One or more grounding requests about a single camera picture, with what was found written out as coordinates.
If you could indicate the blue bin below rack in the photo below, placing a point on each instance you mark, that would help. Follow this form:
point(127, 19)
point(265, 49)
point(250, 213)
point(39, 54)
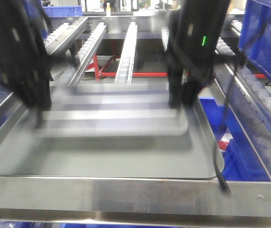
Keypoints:
point(240, 161)

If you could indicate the steel divider rail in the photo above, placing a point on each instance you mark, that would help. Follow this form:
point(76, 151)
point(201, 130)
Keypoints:
point(256, 131)
point(70, 31)

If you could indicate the white roller track right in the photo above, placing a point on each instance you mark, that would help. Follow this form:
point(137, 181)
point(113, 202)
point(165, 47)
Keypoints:
point(244, 87)

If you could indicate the red metal cart frame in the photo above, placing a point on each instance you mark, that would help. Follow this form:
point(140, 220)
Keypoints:
point(101, 71)

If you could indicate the steel divider rail left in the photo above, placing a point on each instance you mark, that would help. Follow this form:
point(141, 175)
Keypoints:
point(70, 31)

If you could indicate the large grey serving tray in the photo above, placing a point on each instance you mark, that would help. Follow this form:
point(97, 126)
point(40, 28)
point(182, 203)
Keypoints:
point(24, 152)

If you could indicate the white roller track centre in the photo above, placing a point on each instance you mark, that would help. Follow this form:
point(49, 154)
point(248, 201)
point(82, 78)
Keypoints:
point(126, 64)

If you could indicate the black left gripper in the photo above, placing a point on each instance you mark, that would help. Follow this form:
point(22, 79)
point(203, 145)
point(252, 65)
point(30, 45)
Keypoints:
point(19, 52)

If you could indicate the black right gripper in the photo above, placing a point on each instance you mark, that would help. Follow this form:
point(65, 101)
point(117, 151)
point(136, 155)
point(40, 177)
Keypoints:
point(194, 31)

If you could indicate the white roller track far left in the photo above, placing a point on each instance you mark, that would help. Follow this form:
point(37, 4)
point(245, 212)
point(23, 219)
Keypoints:
point(26, 58)

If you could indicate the steel divider rail right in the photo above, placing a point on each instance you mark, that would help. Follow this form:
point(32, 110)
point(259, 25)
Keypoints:
point(256, 131)

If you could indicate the orange bottle in background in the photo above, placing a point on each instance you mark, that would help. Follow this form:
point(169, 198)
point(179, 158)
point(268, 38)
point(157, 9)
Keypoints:
point(108, 9)

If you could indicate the small silver metal tray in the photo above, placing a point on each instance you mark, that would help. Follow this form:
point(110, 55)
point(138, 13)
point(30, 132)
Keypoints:
point(109, 110)

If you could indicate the white roller track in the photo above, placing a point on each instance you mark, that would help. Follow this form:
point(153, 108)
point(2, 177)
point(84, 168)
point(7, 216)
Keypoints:
point(72, 75)
point(165, 35)
point(26, 58)
point(244, 87)
point(126, 64)

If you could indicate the blue crate in background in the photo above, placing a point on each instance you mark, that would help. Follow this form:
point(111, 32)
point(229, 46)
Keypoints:
point(63, 11)

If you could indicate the steel front rack rail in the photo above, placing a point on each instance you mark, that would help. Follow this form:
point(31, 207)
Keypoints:
point(193, 203)

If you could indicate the blue bin upper right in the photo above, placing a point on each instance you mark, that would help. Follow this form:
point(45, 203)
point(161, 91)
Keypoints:
point(257, 12)

